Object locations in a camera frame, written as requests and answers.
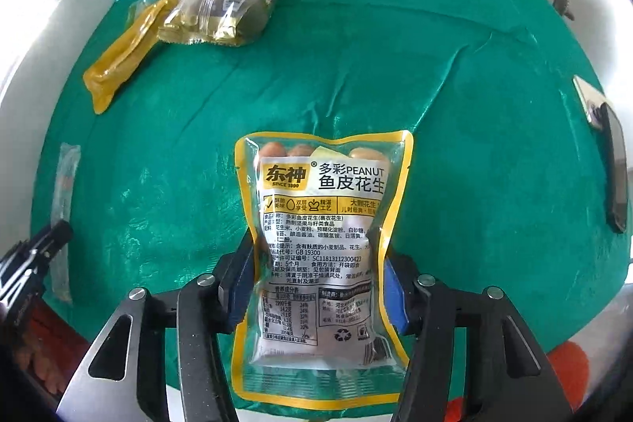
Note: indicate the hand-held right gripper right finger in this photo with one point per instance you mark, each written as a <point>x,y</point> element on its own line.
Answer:
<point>395,298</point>

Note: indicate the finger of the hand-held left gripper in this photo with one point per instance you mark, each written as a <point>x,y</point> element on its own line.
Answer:
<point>52,235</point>

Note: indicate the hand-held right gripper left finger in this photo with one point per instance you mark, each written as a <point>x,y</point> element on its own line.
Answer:
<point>241,298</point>

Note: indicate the clear packet with brown snack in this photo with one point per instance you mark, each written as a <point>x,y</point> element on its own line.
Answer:
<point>64,204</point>

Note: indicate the yellow-edged clear peanut packet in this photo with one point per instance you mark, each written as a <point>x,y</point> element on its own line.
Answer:
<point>321,204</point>

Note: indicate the long golden snack packet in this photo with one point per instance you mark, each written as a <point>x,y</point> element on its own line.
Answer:
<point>123,56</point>

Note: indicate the white cardboard box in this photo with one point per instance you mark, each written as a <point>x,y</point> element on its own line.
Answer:
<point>49,21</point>

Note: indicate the black smartphone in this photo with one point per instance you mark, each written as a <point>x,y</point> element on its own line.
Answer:
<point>615,175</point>

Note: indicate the white flat card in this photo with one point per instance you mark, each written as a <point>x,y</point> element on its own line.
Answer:
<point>591,100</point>

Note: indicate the clear bag of dark snack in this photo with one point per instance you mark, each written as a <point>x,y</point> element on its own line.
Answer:
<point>222,2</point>

